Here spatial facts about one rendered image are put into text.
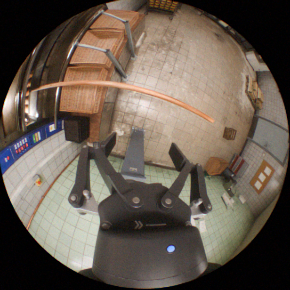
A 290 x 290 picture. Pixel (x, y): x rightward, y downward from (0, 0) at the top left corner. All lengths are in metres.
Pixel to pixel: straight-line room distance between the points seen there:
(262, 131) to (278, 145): 0.94
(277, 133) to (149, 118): 4.51
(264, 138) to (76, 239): 5.11
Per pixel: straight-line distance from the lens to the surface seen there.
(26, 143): 1.11
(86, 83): 0.56
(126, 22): 1.22
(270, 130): 4.43
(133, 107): 1.65
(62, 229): 1.30
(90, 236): 1.19
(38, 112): 1.15
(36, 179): 1.28
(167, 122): 1.74
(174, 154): 0.19
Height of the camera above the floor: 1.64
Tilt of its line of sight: 65 degrees down
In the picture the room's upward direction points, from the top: 178 degrees clockwise
